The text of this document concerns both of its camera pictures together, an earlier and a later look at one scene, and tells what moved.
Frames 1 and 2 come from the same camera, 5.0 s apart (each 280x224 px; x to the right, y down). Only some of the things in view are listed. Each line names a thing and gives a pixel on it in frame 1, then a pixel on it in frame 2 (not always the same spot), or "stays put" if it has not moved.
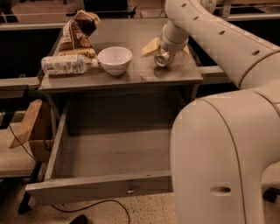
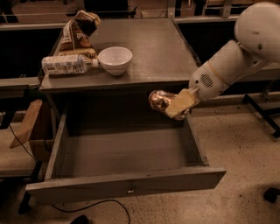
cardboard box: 37,129 stays put
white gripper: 172,46 to 203,82
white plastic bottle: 66,65 stays put
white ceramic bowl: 115,59 stays put
